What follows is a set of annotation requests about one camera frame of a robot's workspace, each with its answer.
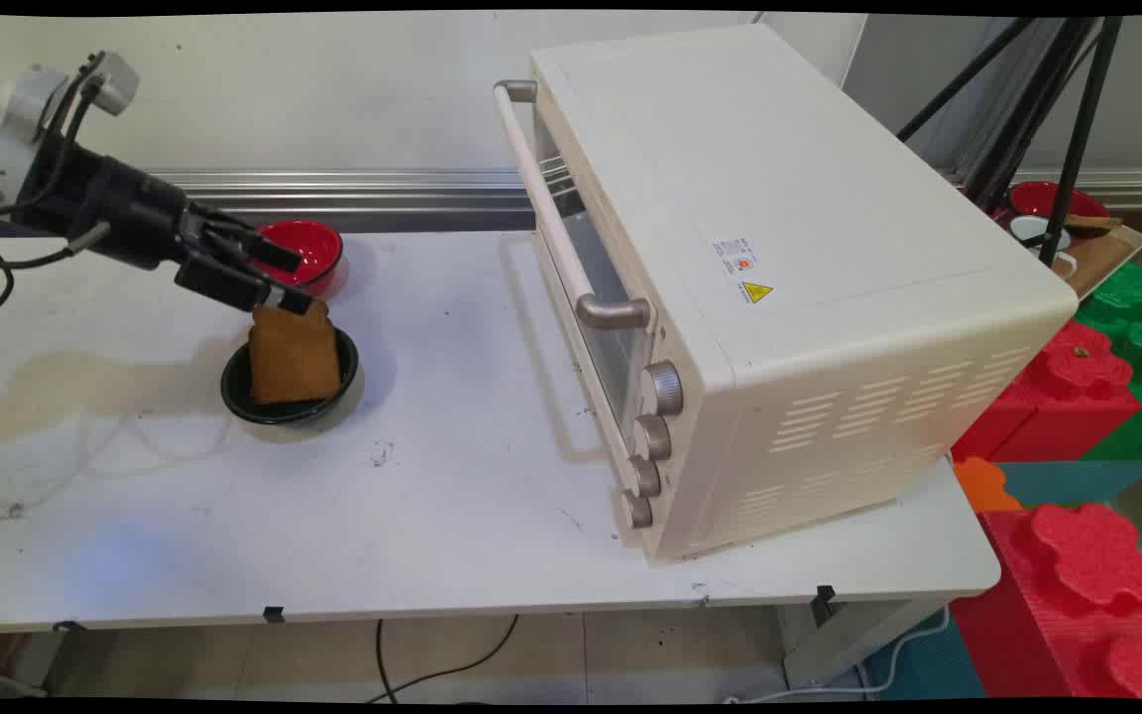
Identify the dark green bowl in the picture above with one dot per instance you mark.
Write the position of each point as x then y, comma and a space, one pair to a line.
284, 412

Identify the black table edge clip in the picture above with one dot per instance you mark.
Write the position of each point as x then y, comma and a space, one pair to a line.
824, 600
275, 615

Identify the red bowl beside tripod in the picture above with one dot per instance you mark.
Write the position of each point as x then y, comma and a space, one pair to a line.
1032, 198

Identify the large red foam block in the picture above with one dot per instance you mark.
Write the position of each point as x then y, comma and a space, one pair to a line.
1077, 595

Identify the white table leg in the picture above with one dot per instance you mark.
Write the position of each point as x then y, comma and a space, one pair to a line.
849, 635

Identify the white cup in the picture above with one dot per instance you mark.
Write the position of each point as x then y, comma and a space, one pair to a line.
1027, 230

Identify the wooden tray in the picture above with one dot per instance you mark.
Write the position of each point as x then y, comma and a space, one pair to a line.
1106, 263

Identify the brown bread slice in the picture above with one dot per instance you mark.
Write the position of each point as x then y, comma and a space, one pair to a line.
293, 359

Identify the red bowl with black rim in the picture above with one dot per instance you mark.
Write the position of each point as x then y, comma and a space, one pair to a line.
318, 248

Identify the cream toaster oven body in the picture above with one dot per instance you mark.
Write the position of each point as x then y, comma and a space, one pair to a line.
829, 198

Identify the orange foam block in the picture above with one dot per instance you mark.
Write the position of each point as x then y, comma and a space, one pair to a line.
982, 486

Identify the green foam block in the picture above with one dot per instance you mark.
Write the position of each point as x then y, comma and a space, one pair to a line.
1141, 327

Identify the small silver oven knob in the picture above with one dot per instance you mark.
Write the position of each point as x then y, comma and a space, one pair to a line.
636, 511

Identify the large silver oven knob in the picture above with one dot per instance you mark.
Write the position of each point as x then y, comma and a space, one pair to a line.
662, 388

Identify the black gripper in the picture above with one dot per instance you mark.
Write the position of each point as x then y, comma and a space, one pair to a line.
125, 213

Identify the teal foam block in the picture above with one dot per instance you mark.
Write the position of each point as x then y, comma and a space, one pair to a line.
1067, 483

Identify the small brown bread piece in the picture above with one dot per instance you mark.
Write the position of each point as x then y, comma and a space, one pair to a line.
1091, 224

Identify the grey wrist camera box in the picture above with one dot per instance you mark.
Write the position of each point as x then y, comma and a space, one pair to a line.
115, 84

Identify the aluminium wall rail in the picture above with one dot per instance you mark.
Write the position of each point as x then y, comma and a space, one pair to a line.
383, 188

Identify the black tripod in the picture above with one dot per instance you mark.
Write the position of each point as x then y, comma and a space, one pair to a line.
1082, 129

